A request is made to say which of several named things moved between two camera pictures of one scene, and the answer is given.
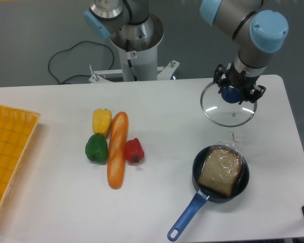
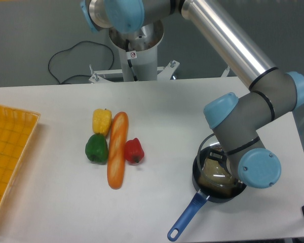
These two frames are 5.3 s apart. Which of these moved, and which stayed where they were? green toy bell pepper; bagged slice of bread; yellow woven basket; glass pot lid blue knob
Moved: glass pot lid blue knob
Stayed: green toy bell pepper; bagged slice of bread; yellow woven basket
